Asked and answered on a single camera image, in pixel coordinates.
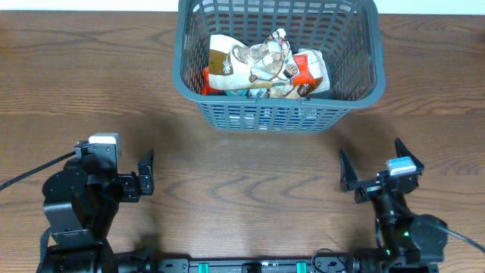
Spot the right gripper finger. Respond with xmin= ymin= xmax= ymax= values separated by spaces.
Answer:
xmin=339 ymin=149 xmax=358 ymax=192
xmin=394 ymin=138 xmax=424 ymax=172

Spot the orange spaghetti packet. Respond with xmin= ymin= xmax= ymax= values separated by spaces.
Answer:
xmin=201 ymin=51 xmax=328 ymax=99

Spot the small white brown food bag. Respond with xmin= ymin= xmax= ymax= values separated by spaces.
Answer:
xmin=268 ymin=48 xmax=330 ymax=100

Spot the teal snack packet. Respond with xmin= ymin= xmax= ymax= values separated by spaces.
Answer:
xmin=224 ymin=89 xmax=249 ymax=97

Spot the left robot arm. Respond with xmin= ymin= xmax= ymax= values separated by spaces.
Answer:
xmin=37 ymin=140 xmax=158 ymax=272

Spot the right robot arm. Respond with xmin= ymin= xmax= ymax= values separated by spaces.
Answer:
xmin=339 ymin=138 xmax=448 ymax=272

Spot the grey plastic lattice basket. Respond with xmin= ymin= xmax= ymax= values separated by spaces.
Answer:
xmin=172 ymin=0 xmax=386 ymax=111

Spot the left black cable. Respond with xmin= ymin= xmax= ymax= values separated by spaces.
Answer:
xmin=0 ymin=150 xmax=77 ymax=191

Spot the black cable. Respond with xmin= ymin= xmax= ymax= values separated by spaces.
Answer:
xmin=0 ymin=150 xmax=77 ymax=191
xmin=431 ymin=221 xmax=485 ymax=254

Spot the right black cable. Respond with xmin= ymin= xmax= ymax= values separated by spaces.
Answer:
xmin=431 ymin=221 xmax=485 ymax=254

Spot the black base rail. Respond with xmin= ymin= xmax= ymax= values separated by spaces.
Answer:
xmin=111 ymin=253 xmax=440 ymax=273

